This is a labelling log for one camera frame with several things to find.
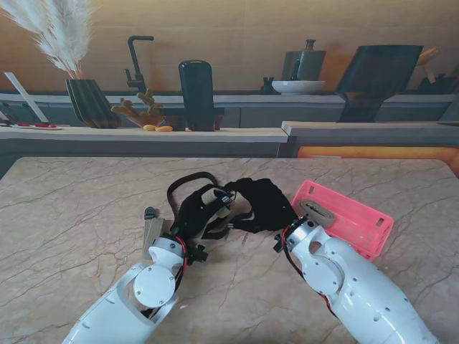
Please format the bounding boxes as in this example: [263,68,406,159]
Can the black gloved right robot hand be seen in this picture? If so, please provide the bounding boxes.
[224,177,298,234]

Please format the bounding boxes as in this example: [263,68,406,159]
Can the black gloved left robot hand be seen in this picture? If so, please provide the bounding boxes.
[170,184,236,241]

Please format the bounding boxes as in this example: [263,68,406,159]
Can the beige woven belt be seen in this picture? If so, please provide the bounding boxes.
[142,189,236,262]
[299,201,337,229]

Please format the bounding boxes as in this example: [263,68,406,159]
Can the dark woven belt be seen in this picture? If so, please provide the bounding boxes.
[166,171,254,230]

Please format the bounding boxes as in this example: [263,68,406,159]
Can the pink plastic storage basket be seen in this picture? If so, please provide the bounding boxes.
[290,179,394,262]

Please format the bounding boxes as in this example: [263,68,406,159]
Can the white speckled bowl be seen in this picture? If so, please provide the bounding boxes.
[270,80,327,95]

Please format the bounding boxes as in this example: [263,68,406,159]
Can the tall black appliance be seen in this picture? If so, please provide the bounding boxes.
[165,59,226,133]

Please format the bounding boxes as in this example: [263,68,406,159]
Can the dark ribbed vase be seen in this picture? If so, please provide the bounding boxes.
[65,78,122,129]

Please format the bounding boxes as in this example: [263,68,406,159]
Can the black kitchen faucet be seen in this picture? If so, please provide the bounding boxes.
[124,35,155,95]

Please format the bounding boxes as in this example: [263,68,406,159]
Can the plate with red chillies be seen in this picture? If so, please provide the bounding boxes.
[9,122,65,130]

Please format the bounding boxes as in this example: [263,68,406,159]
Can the white slanted board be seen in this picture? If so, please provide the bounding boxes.
[4,71,48,123]

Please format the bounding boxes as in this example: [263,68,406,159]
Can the dark utensil holder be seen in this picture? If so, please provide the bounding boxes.
[417,73,453,95]

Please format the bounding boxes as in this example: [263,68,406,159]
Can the white pampas grass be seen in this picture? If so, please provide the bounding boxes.
[0,0,93,80]

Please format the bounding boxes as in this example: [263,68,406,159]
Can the yellow wooden utensil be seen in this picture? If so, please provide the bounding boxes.
[417,47,440,84]

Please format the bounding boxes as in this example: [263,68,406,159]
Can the left arm red black cables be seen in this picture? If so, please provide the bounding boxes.
[174,238,190,285]

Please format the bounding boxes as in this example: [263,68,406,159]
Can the arm red black cables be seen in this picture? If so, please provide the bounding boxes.
[174,238,190,285]
[281,225,339,317]

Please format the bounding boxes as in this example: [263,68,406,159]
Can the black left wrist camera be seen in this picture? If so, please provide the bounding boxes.
[186,245,209,266]

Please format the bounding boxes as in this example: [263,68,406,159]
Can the right arm red black cables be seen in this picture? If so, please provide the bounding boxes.
[281,225,339,317]

